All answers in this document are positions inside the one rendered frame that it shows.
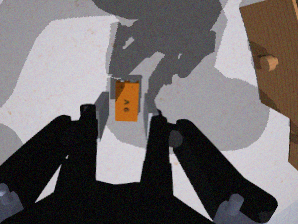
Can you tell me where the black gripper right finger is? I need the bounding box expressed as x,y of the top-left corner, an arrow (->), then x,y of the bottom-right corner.
133,93 -> 278,224

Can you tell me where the brown wooden drawer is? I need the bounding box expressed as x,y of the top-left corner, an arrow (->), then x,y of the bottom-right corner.
289,120 -> 298,168
240,0 -> 298,123

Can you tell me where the orange nine-volt battery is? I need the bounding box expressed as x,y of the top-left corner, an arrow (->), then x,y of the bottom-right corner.
115,79 -> 139,122

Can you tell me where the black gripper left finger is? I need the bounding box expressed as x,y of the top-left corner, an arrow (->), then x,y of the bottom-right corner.
0,91 -> 109,224

